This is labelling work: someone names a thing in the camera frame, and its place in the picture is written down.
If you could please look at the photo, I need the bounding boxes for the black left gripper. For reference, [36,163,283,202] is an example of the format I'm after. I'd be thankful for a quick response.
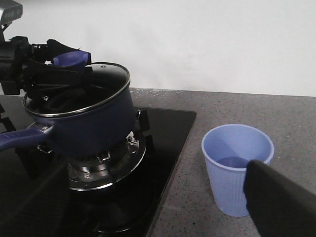
[0,36,92,98]

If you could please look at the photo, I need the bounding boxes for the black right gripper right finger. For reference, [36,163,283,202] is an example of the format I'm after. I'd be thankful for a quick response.
[243,160,316,237]

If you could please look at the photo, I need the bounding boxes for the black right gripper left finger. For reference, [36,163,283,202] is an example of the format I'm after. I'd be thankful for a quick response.
[0,160,70,237]

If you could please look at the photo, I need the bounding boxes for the glass pot lid blue knob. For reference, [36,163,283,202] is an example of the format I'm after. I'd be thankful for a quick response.
[23,51,130,118]

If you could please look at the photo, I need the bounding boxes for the dark blue saucepan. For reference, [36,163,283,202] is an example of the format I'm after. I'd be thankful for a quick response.
[0,63,135,157]

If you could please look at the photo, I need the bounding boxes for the light blue ribbed cup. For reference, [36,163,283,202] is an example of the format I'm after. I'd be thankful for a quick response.
[201,124,275,217]

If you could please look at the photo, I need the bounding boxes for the right burner with pot support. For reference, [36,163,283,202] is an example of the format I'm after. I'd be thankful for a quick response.
[14,109,151,191]

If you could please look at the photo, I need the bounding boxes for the black glass gas stove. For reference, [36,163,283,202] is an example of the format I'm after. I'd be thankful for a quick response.
[0,107,196,237]

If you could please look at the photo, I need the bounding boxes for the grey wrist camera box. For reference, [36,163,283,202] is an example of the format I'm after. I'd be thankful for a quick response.
[0,0,23,25]

